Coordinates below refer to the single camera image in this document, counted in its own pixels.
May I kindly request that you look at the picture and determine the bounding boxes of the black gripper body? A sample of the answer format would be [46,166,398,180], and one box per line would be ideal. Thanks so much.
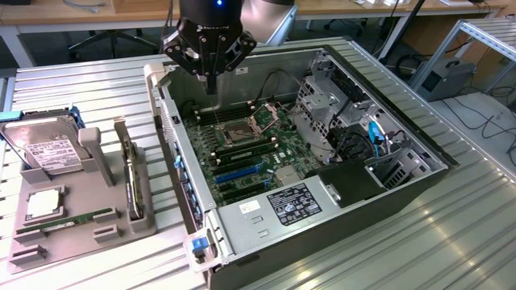
[176,0,245,59]

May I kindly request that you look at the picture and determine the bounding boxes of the black RAM slot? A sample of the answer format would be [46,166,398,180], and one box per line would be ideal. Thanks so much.
[192,101,253,117]
[209,141,278,158]
[194,109,254,126]

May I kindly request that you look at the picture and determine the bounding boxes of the grey power supply unit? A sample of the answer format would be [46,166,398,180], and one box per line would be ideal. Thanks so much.
[209,174,344,257]

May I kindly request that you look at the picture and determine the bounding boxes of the beige arm cable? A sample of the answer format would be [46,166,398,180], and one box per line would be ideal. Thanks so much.
[160,0,181,40]

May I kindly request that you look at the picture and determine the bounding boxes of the light blue network cable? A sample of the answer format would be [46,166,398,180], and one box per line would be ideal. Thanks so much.
[62,0,109,13]

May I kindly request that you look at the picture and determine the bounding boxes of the blue expansion slot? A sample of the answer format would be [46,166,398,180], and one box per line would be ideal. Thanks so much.
[214,165,264,184]

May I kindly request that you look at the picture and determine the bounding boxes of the grey parts rack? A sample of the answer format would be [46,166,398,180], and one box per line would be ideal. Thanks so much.
[6,126,158,275]

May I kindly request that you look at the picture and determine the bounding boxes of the blue SATA wire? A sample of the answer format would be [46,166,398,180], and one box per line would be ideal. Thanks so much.
[366,120,384,160]

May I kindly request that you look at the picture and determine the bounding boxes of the aluminium profile frame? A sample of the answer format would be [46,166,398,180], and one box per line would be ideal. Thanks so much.
[409,16,516,94]

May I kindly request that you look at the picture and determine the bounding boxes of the black looping wire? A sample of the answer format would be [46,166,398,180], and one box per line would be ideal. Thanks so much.
[257,69,302,102]

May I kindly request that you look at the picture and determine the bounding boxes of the black table wires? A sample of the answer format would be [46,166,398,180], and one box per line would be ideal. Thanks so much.
[438,98,516,143]

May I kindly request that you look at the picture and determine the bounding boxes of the thin locking lever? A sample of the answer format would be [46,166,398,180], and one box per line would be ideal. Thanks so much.
[210,100,222,127]

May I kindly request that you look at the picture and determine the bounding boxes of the grey equipment unit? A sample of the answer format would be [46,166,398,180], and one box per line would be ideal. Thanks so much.
[414,57,478,103]

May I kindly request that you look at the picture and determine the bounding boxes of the CPU chip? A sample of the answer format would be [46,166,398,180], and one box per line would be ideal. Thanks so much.
[25,190,62,219]

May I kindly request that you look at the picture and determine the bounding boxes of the wooden desk with white frame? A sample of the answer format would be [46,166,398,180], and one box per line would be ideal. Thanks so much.
[0,0,181,69]

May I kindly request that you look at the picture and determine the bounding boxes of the black stand pole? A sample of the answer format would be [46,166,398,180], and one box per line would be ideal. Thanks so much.
[378,0,426,66]

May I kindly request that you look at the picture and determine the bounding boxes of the black wire bundle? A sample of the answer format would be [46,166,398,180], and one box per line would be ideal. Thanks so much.
[325,119,394,163]

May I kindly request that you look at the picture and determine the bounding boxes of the long wooden desk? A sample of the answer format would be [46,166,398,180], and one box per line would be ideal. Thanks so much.
[296,0,506,40]

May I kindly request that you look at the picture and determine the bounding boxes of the green motherboard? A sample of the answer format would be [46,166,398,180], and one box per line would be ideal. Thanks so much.
[182,101,308,207]

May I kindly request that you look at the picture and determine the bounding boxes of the open black PC case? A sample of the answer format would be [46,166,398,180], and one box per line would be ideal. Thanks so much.
[144,44,460,290]

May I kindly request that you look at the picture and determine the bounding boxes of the hard disk with blue rails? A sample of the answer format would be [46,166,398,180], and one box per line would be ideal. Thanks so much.
[0,104,93,176]

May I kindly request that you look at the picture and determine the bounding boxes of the metal socket cover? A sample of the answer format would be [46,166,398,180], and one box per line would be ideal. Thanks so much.
[248,102,280,134]

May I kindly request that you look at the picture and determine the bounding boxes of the black office chair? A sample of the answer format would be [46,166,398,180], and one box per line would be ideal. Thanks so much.
[305,18,368,37]

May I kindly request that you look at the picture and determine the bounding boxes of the installed RAM stick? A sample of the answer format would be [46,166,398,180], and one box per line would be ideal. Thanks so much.
[217,146,277,164]

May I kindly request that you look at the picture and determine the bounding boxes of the silver metal disk bay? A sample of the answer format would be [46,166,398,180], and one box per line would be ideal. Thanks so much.
[294,74,382,143]

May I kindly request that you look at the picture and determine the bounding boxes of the black plastic cover box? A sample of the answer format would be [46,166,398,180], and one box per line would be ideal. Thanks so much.
[316,159,390,209]

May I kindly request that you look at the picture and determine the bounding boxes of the long black expansion slot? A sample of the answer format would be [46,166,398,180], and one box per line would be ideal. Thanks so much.
[212,161,260,176]

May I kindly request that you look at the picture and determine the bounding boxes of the green RAM stick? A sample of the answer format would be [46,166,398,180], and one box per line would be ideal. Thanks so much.
[14,208,113,235]

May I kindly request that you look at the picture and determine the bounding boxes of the CPU socket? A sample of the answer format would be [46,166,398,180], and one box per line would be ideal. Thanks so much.
[217,119,260,149]

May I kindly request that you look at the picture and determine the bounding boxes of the silver chipset heatsink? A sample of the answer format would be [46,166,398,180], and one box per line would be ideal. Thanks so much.
[276,167,301,185]

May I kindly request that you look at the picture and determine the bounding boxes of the office chair with star base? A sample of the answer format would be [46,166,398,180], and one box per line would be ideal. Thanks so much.
[66,28,160,61]

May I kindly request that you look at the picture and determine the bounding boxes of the GPU graphics card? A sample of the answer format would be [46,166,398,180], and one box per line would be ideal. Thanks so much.
[113,116,145,220]

